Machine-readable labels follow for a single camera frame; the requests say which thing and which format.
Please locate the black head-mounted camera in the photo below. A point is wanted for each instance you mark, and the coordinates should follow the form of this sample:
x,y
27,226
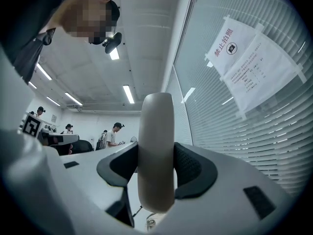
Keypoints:
x,y
113,41

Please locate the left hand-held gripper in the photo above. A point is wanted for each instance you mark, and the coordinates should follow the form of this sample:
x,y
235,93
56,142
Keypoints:
x,y
31,125

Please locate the white paper notice red sign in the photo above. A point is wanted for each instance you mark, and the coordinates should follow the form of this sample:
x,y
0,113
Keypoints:
x,y
227,48

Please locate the person's head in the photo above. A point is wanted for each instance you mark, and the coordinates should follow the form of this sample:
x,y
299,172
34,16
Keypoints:
x,y
85,16

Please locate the small wall notice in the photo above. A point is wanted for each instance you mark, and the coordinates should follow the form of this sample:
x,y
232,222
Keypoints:
x,y
54,118

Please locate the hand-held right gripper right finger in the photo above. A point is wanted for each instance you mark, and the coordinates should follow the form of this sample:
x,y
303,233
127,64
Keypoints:
x,y
220,180

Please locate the black mesh office chair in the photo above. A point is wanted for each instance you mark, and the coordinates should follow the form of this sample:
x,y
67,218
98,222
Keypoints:
x,y
80,147

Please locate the white paper notice black text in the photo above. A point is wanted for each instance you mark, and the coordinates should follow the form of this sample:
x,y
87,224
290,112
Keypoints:
x,y
264,77

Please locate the person's black jacket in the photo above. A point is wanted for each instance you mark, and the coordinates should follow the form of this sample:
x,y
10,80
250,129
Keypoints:
x,y
24,21

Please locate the black floor fan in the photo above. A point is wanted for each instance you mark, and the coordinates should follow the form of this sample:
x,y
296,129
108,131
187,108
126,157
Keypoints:
x,y
133,139

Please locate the beige telephone handset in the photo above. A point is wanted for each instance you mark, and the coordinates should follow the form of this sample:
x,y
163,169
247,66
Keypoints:
x,y
156,143

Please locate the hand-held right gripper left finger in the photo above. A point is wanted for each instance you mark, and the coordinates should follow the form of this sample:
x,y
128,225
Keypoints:
x,y
93,177

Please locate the long ceiling light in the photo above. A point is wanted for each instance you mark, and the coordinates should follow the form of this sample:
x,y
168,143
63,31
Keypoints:
x,y
128,94
114,54
44,71
32,85
53,101
73,98

